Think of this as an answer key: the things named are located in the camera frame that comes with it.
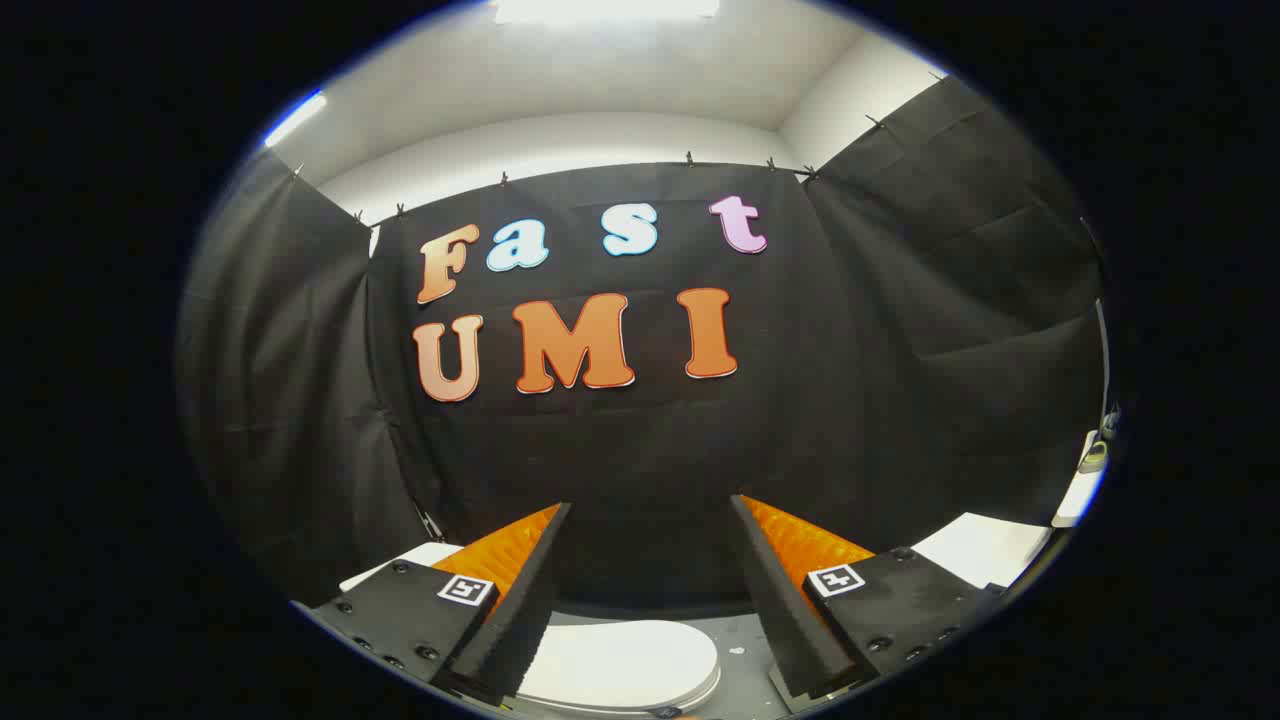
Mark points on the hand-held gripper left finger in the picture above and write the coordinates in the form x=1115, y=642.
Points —
x=530, y=610

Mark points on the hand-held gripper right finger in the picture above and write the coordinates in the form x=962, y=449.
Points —
x=775, y=610

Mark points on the white toilet tank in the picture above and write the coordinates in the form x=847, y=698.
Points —
x=415, y=556

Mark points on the black backdrop cloth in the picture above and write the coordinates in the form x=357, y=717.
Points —
x=650, y=450

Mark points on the white panelled cabinet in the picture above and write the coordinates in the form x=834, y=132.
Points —
x=985, y=548

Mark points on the white flat ledge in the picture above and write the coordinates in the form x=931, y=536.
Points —
x=1075, y=500

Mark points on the ceiling light panel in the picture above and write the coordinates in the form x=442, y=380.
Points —
x=605, y=8
x=295, y=118

